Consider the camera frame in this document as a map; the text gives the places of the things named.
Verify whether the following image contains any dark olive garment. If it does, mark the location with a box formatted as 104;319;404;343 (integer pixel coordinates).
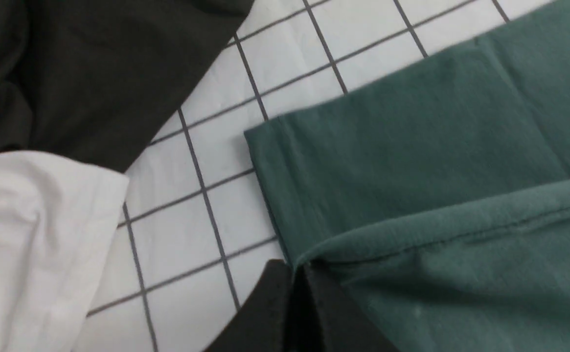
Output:
0;0;253;173

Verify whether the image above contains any white garment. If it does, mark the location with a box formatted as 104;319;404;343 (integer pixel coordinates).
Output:
0;151;130;352

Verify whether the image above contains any white grid table cloth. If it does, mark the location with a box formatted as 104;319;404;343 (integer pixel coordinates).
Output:
74;0;543;352

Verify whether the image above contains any green long-sleeve top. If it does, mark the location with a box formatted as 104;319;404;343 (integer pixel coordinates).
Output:
245;0;570;352

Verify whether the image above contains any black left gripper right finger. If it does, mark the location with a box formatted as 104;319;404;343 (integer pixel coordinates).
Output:
295;264;398;352

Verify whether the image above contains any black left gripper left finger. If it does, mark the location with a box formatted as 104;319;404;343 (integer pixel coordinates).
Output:
206;259;292;352

